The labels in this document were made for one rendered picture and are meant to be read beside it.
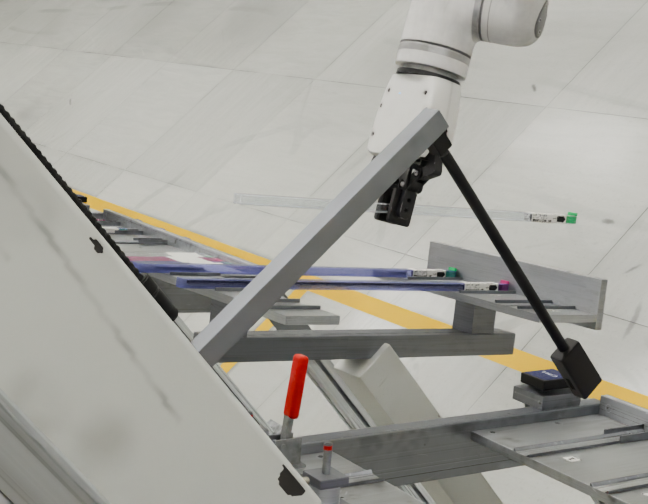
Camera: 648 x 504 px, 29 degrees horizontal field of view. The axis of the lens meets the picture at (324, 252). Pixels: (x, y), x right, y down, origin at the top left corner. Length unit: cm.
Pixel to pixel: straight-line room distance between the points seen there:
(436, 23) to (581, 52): 230
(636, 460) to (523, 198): 195
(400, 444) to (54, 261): 90
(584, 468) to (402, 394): 39
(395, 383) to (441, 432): 27
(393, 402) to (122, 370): 115
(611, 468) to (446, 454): 18
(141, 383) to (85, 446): 3
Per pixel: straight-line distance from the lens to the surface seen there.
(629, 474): 130
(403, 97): 144
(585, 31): 381
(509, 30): 143
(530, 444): 135
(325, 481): 87
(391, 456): 131
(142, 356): 47
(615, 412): 148
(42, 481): 31
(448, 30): 143
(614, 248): 293
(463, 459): 138
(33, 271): 45
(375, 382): 158
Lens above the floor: 172
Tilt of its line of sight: 29 degrees down
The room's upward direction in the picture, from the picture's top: 36 degrees counter-clockwise
